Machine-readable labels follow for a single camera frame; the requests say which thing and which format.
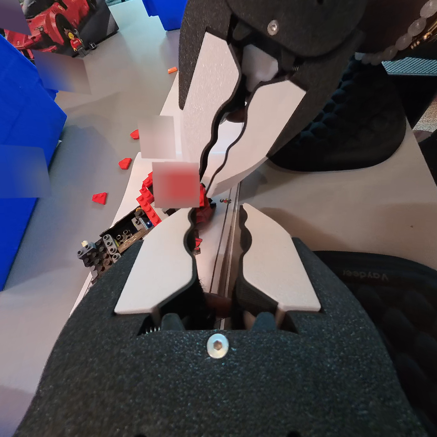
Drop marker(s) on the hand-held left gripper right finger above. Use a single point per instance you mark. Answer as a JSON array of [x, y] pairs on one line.
[[280, 273]]

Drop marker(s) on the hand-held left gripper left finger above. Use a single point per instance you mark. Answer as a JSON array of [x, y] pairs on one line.
[[153, 276]]

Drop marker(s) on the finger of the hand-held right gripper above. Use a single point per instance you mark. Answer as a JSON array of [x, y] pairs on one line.
[[273, 116], [208, 82]]

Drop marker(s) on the red and black lego car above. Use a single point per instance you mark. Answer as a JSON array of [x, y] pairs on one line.
[[116, 242]]

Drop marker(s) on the blue plastic bin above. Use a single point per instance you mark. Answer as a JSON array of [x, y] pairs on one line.
[[164, 13], [20, 123]]

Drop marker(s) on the lego instruction booklet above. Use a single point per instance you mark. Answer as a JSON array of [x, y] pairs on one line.
[[169, 95]]

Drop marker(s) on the small red lego wedge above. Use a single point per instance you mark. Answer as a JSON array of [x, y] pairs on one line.
[[100, 199], [135, 134]]

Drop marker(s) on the red lego wedge plate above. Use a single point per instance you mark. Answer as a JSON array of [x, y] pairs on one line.
[[125, 163]]

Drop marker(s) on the lego minifigure red torso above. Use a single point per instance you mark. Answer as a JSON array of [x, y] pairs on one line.
[[83, 46]]

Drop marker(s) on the lego box red car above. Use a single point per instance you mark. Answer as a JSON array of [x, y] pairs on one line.
[[68, 20]]

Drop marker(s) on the person's right hand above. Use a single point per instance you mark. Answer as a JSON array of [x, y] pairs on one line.
[[235, 115]]

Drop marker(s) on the black quilted pad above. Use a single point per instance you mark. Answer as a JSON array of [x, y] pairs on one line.
[[396, 321], [355, 123]]

